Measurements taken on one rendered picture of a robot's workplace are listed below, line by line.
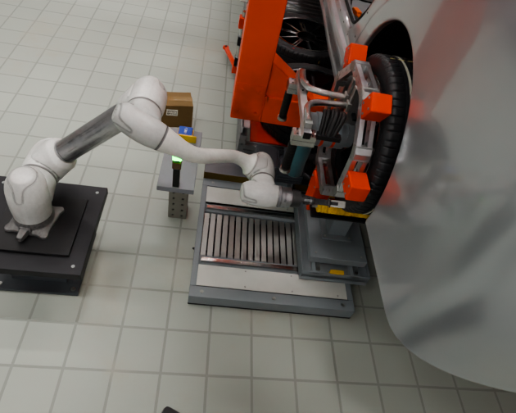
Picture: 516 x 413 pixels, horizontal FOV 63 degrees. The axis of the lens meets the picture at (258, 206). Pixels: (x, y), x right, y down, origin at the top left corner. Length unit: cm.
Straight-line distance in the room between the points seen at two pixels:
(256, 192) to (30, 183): 88
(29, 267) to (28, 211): 23
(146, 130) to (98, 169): 121
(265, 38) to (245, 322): 134
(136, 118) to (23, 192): 59
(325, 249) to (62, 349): 129
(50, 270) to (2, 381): 48
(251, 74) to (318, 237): 89
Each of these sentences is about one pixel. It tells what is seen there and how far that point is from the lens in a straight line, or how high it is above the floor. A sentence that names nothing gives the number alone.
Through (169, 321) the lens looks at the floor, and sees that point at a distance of 209.
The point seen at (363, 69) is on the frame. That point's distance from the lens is 177.
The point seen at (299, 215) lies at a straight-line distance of 239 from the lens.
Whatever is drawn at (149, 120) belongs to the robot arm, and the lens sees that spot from 154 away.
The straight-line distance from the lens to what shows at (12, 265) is 198.
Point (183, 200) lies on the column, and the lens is 231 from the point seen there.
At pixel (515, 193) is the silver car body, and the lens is 99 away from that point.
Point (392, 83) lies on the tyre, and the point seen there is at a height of 116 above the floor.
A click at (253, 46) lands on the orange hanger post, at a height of 94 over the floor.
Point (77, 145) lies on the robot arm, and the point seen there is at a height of 65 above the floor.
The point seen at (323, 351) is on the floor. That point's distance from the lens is 216.
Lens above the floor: 188
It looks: 47 degrees down
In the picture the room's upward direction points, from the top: 16 degrees clockwise
